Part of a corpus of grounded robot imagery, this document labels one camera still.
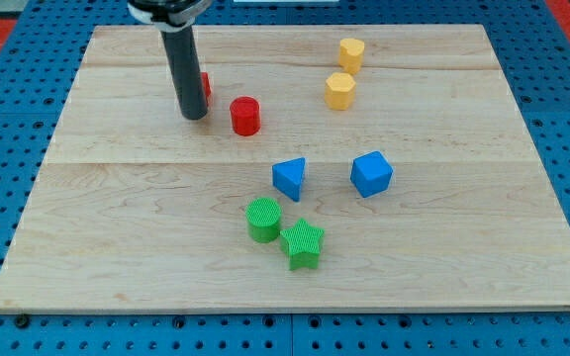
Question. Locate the yellow heart block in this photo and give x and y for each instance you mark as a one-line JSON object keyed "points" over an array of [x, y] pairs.
{"points": [[350, 56]]}

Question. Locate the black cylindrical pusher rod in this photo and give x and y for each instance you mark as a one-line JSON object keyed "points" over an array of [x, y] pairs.
{"points": [[182, 57]]}

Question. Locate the red cylinder block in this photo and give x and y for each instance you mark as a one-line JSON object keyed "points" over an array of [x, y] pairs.
{"points": [[245, 115]]}

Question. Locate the wooden board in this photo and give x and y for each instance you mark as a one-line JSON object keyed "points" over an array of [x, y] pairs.
{"points": [[138, 210]]}

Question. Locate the green star block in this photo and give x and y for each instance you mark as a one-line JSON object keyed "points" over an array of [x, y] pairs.
{"points": [[302, 243]]}

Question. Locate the blue triangle block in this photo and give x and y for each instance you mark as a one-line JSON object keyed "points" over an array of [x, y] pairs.
{"points": [[288, 177]]}

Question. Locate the yellow hexagon block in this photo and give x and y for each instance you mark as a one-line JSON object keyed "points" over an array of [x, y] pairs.
{"points": [[339, 91]]}

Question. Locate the red block behind rod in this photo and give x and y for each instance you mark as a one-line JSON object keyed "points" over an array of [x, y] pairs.
{"points": [[207, 88]]}

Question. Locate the green cylinder block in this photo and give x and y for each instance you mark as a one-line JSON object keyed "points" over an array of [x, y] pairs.
{"points": [[263, 217]]}

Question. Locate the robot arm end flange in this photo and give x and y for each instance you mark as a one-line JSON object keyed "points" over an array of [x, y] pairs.
{"points": [[168, 16]]}

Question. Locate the blue cube block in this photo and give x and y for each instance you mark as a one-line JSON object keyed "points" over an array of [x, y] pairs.
{"points": [[371, 174]]}

